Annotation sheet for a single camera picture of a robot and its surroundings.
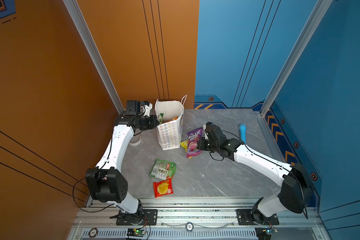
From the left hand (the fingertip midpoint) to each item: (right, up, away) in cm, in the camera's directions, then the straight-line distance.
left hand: (159, 120), depth 82 cm
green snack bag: (-1, +5, +17) cm, 18 cm away
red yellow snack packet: (+2, -38, +1) cm, 38 cm away
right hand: (+20, -12, 0) cm, 23 cm away
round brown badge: (-29, -53, -12) cm, 62 cm away
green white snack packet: (+1, -29, +7) cm, 30 cm away
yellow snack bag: (+14, -14, +15) cm, 25 cm away
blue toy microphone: (+56, -5, +25) cm, 61 cm away
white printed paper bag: (+3, +5, +18) cm, 19 cm away
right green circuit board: (+53, -54, -11) cm, 76 cm away
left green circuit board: (-9, -54, -11) cm, 56 cm away
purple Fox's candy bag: (+18, -17, +2) cm, 25 cm away
